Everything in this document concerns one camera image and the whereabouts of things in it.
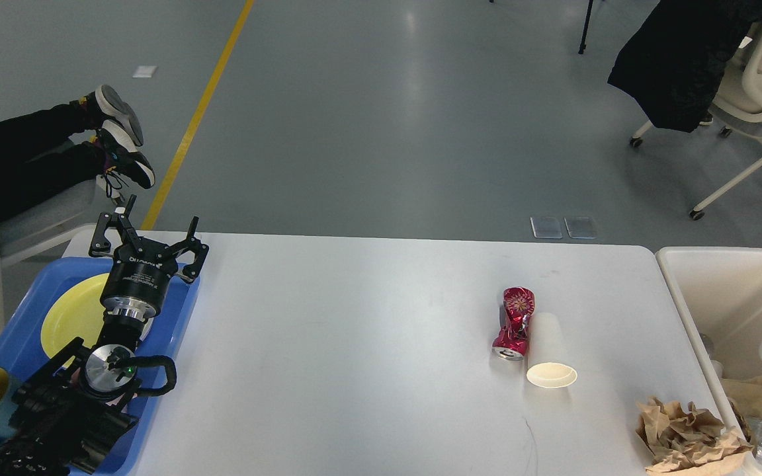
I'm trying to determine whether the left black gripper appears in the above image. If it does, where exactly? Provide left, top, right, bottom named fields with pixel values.
left=88, top=195, right=210, bottom=323

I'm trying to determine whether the yellow plastic plate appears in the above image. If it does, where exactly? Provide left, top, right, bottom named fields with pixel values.
left=40, top=273, right=109, bottom=358

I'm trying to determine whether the brown paper ball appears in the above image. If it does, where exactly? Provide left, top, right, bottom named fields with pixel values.
left=636, top=397, right=753, bottom=475

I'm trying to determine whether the red snack wrapper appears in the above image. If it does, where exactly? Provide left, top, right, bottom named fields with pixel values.
left=492, top=287, right=535, bottom=362

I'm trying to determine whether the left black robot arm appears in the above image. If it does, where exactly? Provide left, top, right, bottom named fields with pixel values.
left=0, top=198, right=209, bottom=475

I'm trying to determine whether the pale green plate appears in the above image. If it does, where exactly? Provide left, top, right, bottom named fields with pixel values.
left=136, top=313, right=156, bottom=346

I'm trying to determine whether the white plastic bin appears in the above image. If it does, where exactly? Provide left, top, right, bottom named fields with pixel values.
left=657, top=247, right=762, bottom=475

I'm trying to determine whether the grey office chair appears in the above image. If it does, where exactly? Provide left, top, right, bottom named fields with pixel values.
left=0, top=175, right=107, bottom=344

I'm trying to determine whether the person in black clothes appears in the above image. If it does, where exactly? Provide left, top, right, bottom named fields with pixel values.
left=0, top=85, right=156, bottom=223

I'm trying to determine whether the right floor plate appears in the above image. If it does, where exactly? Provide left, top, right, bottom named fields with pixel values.
left=564, top=216, right=599, bottom=240

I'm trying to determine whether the floor plate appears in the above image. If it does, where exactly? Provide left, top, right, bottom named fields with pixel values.
left=564, top=216, right=599, bottom=240
left=530, top=216, right=564, bottom=240

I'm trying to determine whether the left floor plate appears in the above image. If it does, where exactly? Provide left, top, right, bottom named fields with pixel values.
left=530, top=216, right=564, bottom=240

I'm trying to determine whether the black jacket on chair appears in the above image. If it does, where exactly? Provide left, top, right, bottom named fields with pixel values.
left=607, top=1, right=762, bottom=133

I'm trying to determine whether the black stand leg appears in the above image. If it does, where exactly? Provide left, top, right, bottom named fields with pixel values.
left=577, top=0, right=595, bottom=55

